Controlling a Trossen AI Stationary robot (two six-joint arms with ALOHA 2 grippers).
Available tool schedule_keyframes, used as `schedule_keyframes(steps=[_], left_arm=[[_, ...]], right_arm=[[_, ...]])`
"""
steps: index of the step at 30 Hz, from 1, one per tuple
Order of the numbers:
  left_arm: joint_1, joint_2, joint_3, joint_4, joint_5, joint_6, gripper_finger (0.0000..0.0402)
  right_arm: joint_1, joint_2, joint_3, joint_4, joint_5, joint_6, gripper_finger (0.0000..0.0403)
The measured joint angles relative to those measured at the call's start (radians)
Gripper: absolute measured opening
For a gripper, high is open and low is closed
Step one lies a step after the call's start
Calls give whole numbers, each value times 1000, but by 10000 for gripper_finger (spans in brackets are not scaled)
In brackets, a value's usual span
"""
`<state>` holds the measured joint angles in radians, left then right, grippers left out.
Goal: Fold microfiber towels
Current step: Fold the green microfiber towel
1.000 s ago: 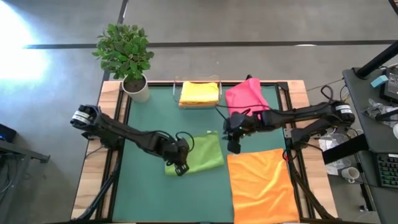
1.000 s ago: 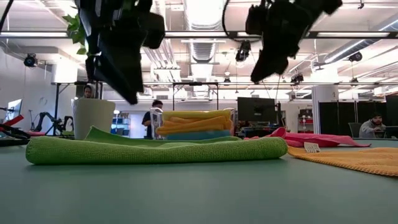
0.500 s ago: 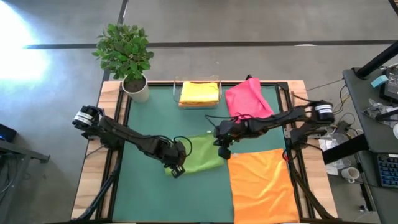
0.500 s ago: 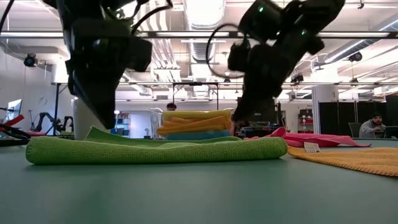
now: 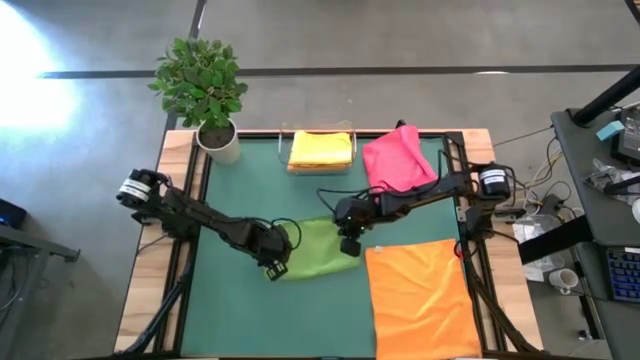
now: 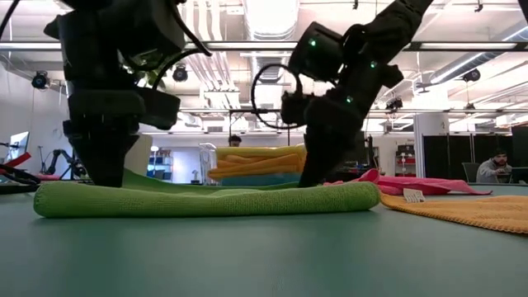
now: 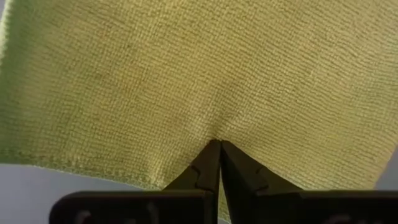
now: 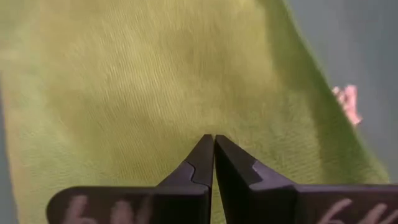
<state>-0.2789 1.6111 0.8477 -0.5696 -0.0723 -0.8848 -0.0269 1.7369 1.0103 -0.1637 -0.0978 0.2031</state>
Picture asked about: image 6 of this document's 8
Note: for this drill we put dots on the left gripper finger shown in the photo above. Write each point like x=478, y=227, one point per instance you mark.
x=107, y=161

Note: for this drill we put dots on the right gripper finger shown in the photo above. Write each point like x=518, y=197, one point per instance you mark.
x=326, y=156

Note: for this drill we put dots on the blue microfiber towel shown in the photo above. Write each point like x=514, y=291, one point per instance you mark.
x=260, y=180

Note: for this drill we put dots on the pink microfiber towel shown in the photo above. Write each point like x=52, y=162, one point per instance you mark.
x=420, y=185

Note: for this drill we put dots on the green microfiber towel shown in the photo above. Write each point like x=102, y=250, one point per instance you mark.
x=206, y=202

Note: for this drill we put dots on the black background robot arm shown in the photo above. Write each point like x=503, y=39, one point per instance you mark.
x=62, y=158

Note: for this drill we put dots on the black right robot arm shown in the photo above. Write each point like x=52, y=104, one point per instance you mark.
x=392, y=24

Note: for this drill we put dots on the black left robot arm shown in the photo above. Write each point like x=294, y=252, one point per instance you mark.
x=136, y=24

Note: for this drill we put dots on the black ceiling spotlight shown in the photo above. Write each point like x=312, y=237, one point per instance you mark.
x=40, y=79
x=471, y=75
x=180, y=74
x=394, y=104

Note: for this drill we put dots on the shelf with blue bins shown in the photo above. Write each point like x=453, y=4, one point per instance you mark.
x=161, y=165

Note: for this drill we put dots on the shelf with red bins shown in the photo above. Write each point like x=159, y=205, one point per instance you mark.
x=405, y=161

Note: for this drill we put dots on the white computer monitor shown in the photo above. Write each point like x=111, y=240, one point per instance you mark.
x=20, y=145

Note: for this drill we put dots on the person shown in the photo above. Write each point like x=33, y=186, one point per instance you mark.
x=493, y=169
x=235, y=141

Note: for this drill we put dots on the white square column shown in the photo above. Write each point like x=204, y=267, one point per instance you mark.
x=431, y=144

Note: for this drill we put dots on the clear plastic bin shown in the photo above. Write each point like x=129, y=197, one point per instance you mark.
x=206, y=161

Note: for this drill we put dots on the teal table mat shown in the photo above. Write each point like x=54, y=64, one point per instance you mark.
x=247, y=255

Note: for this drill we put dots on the dark office chair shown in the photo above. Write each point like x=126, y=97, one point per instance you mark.
x=470, y=171

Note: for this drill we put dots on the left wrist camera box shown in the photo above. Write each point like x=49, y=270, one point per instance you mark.
x=161, y=108

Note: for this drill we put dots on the black aluminium table frame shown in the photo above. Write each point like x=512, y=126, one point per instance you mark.
x=16, y=189

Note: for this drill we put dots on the black partition wall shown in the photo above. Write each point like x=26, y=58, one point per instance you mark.
x=445, y=156

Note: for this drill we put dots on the white ribbed ceiling duct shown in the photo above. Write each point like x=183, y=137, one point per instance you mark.
x=270, y=18

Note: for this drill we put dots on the grey round ceiling duct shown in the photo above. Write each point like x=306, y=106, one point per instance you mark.
x=474, y=62

